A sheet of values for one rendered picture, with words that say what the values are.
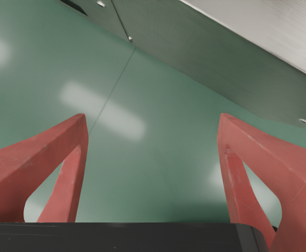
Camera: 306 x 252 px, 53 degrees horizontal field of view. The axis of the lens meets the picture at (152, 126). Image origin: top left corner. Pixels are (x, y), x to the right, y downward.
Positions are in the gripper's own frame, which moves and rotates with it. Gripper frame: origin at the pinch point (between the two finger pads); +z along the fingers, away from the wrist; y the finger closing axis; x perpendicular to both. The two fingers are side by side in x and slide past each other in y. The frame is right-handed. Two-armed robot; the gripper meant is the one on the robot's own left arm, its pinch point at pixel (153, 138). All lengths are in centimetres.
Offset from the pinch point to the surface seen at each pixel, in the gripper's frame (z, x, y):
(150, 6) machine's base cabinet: 35.8, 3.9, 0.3
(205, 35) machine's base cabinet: 32.4, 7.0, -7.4
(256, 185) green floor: 74, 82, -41
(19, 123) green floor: 86, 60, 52
